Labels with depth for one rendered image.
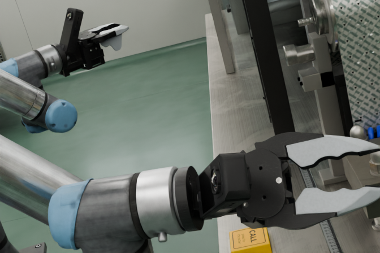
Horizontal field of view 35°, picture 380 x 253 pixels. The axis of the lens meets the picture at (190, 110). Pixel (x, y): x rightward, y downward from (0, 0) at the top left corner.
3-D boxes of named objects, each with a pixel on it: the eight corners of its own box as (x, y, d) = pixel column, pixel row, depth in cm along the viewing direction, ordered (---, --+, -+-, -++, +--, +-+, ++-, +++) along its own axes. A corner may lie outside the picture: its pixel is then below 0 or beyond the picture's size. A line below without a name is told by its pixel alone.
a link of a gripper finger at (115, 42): (132, 43, 165) (100, 53, 162) (126, 22, 163) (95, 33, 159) (136, 46, 163) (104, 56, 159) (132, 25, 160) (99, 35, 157)
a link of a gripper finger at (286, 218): (337, 185, 62) (254, 184, 65) (336, 182, 61) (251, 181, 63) (337, 231, 61) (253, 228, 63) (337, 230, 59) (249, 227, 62)
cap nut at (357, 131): (347, 147, 108) (343, 123, 106) (368, 142, 107) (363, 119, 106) (352, 155, 104) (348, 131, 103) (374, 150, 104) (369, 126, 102)
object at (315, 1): (319, 26, 106) (317, 41, 114) (331, 24, 106) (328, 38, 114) (309, -12, 108) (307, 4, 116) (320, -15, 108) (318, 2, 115)
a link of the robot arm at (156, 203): (133, 164, 66) (138, 240, 64) (173, 158, 65) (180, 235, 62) (156, 177, 73) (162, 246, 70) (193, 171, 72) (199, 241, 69)
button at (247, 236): (231, 241, 113) (228, 230, 112) (268, 234, 112) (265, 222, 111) (233, 263, 106) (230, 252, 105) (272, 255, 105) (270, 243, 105)
